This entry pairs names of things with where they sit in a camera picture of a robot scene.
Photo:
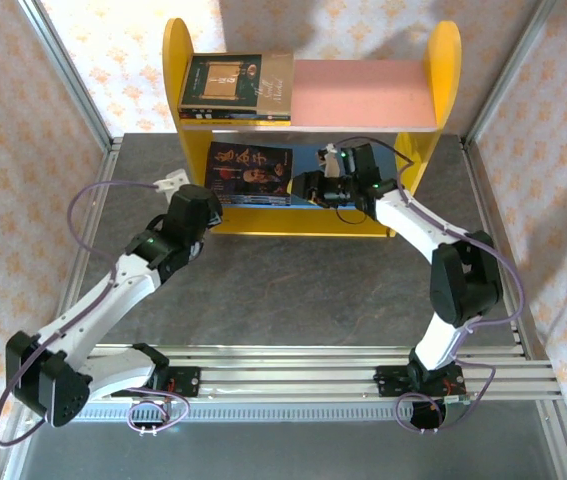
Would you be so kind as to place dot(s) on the aluminium frame post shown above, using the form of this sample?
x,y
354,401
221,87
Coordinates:
x,y
72,75
510,65

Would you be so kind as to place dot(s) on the dark wolf eyes book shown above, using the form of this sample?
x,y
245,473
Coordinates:
x,y
233,118

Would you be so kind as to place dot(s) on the dark blue old man book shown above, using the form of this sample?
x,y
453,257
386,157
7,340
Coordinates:
x,y
263,198
248,167

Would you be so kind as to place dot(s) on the pink shelf board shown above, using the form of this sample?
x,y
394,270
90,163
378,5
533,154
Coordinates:
x,y
363,95

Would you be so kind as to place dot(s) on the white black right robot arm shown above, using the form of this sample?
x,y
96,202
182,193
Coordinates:
x,y
408,220

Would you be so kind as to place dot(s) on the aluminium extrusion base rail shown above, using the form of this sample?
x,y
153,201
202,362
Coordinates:
x,y
288,370

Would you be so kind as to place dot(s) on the yellow wooden bookshelf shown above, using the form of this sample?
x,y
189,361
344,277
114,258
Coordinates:
x,y
313,222

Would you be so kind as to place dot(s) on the aluminium table side rail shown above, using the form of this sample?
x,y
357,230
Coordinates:
x,y
477,175
108,165

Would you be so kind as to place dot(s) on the small green circuit board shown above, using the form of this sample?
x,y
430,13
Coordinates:
x,y
458,400

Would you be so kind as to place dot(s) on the blue shelf board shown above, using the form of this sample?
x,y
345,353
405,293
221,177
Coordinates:
x,y
303,160

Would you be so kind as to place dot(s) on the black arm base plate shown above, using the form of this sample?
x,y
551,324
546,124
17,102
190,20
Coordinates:
x,y
388,382
188,382

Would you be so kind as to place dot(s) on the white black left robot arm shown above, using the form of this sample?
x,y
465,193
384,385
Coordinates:
x,y
103,305

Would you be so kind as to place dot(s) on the grey metal base sheet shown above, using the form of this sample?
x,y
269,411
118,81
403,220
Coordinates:
x,y
288,450

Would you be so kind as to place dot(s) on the brown scroll cover book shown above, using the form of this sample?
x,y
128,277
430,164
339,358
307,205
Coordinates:
x,y
228,80

